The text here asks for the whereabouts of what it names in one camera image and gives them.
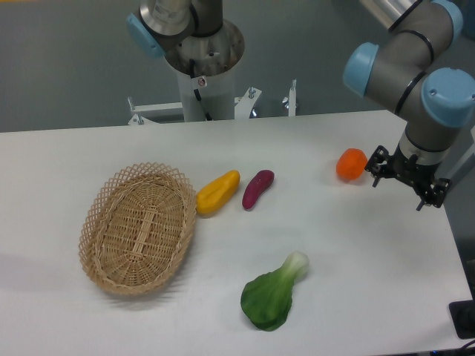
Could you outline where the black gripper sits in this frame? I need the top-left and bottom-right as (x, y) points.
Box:
(364, 145), (451, 211)

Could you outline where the green bok choy vegetable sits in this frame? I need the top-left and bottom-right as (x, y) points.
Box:
(240, 251), (309, 332)

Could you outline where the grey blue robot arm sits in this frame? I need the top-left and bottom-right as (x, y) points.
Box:
(126, 1), (474, 207)

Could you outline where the yellow pepper vegetable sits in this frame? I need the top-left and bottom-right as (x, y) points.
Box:
(196, 170), (240, 215)

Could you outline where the orange round fruit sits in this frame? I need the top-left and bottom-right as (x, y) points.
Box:
(335, 148), (367, 181)

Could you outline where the black device at table edge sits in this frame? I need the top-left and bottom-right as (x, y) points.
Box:
(449, 300), (474, 340)

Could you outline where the purple sweet potato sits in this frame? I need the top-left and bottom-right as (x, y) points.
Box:
(242, 170), (275, 211)

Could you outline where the woven wicker basket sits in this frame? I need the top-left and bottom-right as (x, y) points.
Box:
(79, 162), (196, 296)

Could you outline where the white table leg frame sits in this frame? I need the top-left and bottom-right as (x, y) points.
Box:
(442, 127), (474, 189)

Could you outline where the white metal base frame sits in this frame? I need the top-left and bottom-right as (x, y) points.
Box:
(127, 79), (299, 125)

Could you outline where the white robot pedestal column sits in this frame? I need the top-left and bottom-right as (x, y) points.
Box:
(177, 70), (235, 122)

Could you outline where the black cable on pedestal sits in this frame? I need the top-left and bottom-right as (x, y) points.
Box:
(189, 58), (214, 122)

